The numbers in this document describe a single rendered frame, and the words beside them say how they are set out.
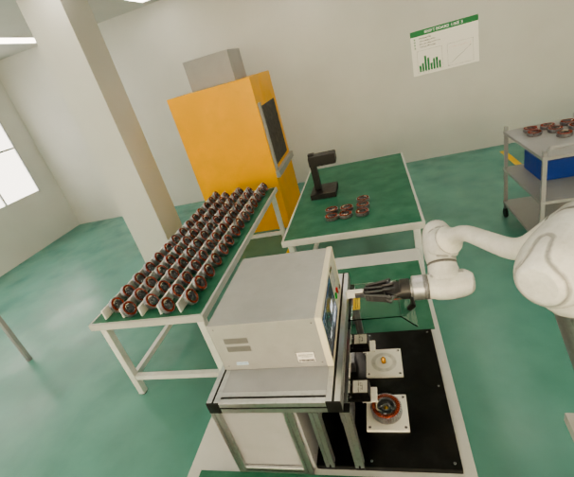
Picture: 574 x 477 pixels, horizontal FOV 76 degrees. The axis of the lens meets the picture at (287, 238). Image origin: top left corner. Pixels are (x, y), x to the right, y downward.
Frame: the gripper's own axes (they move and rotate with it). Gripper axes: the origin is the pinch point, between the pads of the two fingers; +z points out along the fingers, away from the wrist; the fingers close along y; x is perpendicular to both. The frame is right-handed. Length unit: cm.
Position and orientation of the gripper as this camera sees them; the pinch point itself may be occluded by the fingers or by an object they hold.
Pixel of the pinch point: (354, 293)
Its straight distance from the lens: 142.4
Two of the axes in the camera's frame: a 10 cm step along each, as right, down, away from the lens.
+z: -9.5, 1.4, 2.7
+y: 1.8, -4.8, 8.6
